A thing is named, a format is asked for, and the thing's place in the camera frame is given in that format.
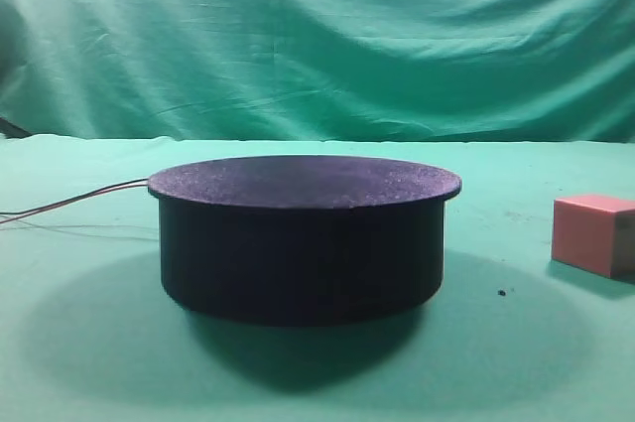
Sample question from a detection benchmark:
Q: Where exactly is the pink cube block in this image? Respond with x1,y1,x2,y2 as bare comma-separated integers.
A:
551,195,634,279

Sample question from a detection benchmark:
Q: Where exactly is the black round turntable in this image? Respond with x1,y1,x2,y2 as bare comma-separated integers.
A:
147,155,462,327

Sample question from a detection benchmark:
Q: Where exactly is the black wire to turntable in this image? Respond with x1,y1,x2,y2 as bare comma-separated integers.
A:
0,183,150,224

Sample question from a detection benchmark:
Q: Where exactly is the red wire to turntable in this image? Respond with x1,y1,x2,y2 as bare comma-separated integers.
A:
0,178,150,217

